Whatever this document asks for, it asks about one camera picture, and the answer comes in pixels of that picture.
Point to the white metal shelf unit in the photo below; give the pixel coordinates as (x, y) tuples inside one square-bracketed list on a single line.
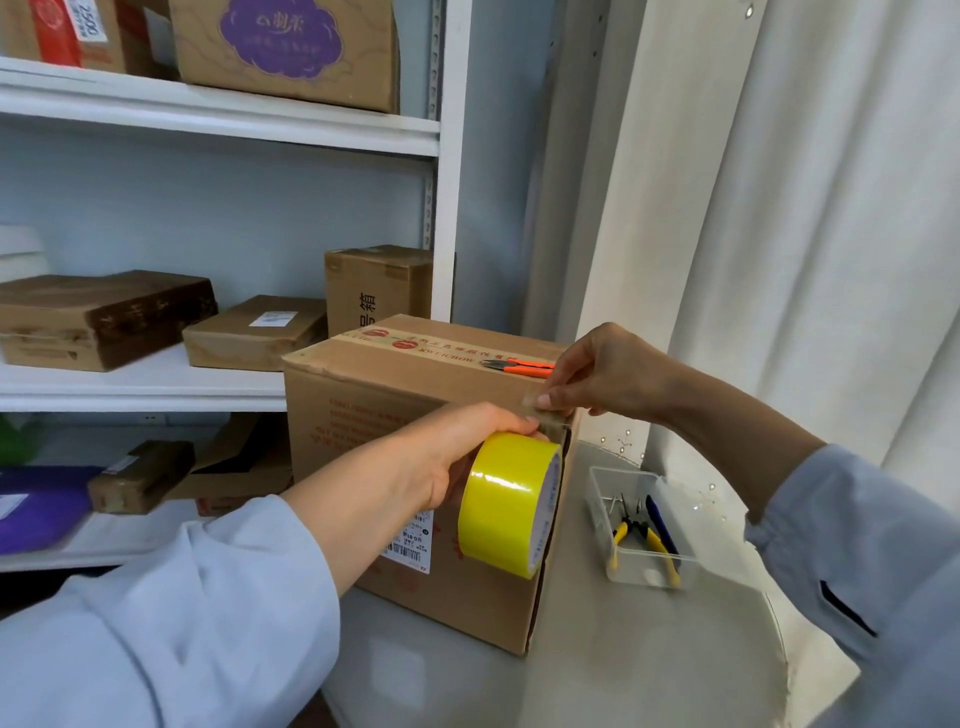
[(225, 120)]

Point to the white foam box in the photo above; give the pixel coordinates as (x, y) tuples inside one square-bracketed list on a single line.
[(19, 251)]

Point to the yellow tape roll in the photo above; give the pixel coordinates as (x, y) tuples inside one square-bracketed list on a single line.
[(502, 502)]

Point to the person's right forearm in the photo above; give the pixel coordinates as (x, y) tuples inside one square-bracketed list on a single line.
[(862, 540)]

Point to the orange thread snips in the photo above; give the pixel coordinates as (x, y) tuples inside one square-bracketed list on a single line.
[(521, 367)]

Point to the dark brown flat box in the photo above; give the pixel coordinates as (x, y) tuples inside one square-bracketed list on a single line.
[(90, 319)]

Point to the box with purple logo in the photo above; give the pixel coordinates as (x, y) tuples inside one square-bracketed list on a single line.
[(367, 82)]

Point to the open cardboard box red print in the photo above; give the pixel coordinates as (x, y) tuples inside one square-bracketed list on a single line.
[(240, 472)]

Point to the clear plastic container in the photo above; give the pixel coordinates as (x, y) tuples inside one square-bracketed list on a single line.
[(637, 574)]

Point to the person's right hand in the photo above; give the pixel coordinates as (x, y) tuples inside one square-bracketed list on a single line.
[(615, 375)]

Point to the white curtain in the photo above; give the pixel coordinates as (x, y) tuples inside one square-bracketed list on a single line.
[(825, 225)]

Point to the box with red tape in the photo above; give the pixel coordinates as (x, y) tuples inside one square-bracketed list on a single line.
[(112, 37)]

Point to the person's left hand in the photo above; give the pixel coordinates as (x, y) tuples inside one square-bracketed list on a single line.
[(450, 442)]

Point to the upright small cardboard box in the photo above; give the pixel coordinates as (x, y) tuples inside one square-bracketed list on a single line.
[(375, 277)]

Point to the green object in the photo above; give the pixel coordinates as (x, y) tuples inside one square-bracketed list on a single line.
[(15, 442)]

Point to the person's left forearm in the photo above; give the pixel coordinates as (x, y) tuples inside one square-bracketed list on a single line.
[(165, 622)]

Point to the brown cardboard box red print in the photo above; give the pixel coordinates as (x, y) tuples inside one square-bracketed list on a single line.
[(345, 405)]

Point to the small taped brown parcel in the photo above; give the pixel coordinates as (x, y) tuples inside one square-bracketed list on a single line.
[(139, 480)]

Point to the flat brown box white label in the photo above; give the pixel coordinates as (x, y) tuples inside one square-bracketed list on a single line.
[(240, 345)]

